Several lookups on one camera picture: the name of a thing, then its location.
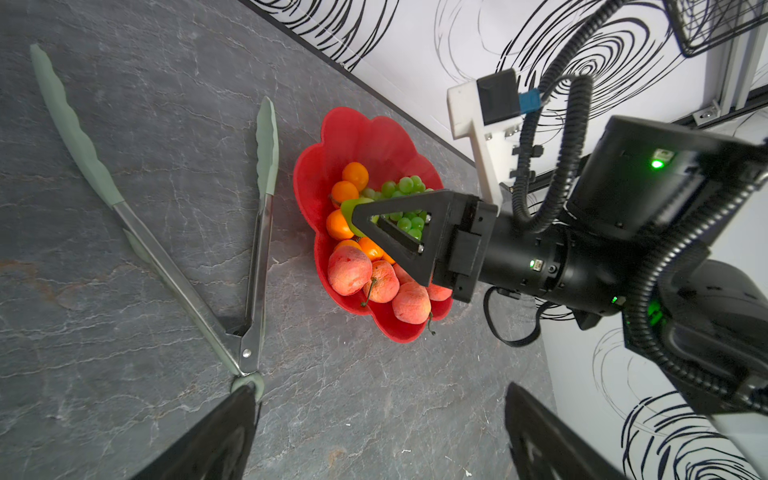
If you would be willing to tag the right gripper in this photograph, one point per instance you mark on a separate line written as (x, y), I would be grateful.
(464, 241)

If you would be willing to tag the black wire basket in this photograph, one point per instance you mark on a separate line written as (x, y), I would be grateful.
(701, 25)

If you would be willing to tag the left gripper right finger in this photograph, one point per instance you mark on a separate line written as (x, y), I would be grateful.
(544, 447)

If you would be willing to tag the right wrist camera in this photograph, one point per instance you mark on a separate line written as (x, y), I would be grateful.
(489, 112)

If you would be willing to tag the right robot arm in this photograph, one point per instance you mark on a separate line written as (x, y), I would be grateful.
(624, 230)

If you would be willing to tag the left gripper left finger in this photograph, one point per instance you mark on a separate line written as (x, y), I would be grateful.
(217, 447)

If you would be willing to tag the green fake grape bunch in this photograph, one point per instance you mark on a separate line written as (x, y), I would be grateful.
(404, 213)

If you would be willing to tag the pink fake peach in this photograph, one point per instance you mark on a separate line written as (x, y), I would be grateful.
(402, 276)
(438, 293)
(383, 285)
(349, 269)
(412, 304)

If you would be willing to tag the metal kitchen tongs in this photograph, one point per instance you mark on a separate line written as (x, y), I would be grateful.
(195, 196)

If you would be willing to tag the red flower-shaped fruit bowl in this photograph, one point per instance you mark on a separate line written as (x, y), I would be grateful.
(388, 153)

